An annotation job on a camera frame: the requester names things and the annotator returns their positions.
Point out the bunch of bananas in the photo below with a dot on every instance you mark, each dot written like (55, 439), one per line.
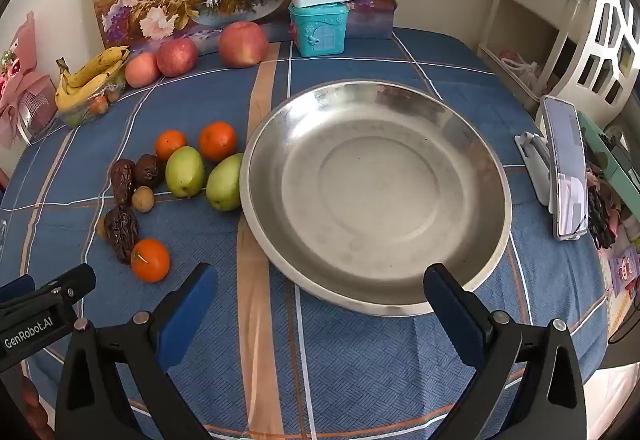
(95, 70)

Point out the orange tangerine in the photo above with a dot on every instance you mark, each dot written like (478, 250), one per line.
(170, 145)
(150, 260)
(217, 140)

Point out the long dried red date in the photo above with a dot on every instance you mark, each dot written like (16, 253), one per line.
(122, 180)
(121, 232)

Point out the tiny orange fruit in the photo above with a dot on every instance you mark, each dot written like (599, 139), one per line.
(98, 106)

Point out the medium red apple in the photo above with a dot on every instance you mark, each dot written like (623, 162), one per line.
(176, 56)

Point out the white phone stand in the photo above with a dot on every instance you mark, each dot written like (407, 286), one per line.
(532, 160)

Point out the green jujube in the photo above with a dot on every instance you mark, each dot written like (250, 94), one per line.
(225, 182)
(185, 171)

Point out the teal house-shaped box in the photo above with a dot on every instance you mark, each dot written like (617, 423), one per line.
(320, 33)

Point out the mint green board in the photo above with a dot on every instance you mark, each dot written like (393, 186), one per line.
(610, 155)

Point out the pale orange apple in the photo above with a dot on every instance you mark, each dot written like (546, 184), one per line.
(141, 69)

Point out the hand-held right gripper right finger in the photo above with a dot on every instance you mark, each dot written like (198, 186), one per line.
(452, 315)

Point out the cartoon sticker card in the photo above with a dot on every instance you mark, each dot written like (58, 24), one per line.
(625, 270)

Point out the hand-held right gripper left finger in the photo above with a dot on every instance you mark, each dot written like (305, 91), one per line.
(187, 315)

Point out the smartphone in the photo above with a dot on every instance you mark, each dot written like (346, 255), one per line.
(565, 150)

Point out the dark hair accessories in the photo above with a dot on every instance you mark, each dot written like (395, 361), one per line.
(600, 215)

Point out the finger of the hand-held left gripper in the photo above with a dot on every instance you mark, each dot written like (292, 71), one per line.
(10, 288)
(65, 285)

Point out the white cutout chair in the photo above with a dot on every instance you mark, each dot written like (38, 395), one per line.
(567, 70)

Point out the blue plaid tablecloth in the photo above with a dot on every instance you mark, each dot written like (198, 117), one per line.
(350, 370)

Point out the plastic bag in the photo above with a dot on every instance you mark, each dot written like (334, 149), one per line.
(520, 66)

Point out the round dried red date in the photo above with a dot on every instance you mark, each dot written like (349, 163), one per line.
(149, 169)

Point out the glass bowl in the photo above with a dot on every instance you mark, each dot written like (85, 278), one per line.
(77, 118)

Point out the large red apple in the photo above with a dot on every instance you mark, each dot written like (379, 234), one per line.
(243, 44)

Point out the stainless steel plate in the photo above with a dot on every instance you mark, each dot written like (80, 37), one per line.
(375, 180)

